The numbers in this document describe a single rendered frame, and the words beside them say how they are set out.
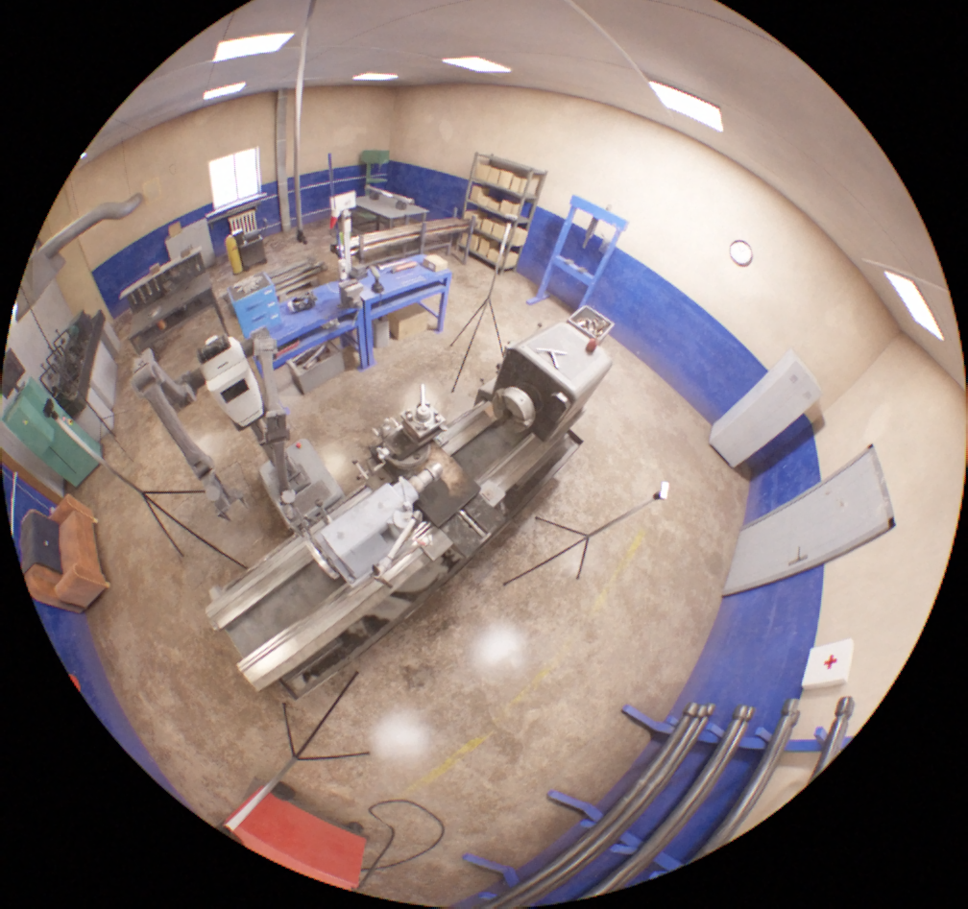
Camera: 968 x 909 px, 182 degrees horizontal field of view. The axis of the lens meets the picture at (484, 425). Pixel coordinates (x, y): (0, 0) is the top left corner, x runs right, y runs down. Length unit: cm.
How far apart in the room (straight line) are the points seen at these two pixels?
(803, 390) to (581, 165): 424
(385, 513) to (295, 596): 79
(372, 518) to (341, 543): 17
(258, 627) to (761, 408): 524
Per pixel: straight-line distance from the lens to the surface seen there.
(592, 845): 291
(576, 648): 276
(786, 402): 452
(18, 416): 432
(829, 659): 281
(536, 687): 267
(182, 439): 118
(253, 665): 185
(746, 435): 476
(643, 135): 487
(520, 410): 165
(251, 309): 267
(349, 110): 820
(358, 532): 131
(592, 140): 510
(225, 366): 158
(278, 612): 186
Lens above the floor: 241
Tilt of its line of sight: 54 degrees down
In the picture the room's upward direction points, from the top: 20 degrees clockwise
